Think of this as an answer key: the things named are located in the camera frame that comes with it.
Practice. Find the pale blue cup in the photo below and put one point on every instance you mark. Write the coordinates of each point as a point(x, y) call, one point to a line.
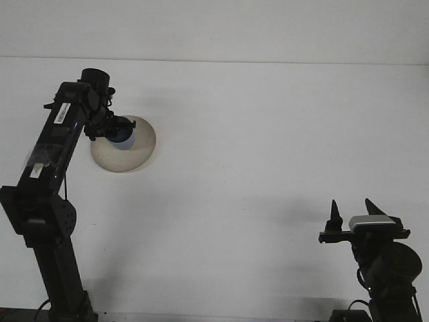
point(122, 143)

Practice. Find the pale round plate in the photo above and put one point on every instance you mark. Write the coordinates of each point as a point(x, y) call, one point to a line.
point(140, 154)

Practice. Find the dark platform edge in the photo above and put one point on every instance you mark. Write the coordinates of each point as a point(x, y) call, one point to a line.
point(20, 315)

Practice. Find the arm's grey camera box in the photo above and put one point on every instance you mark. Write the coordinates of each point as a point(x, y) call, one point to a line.
point(372, 221)

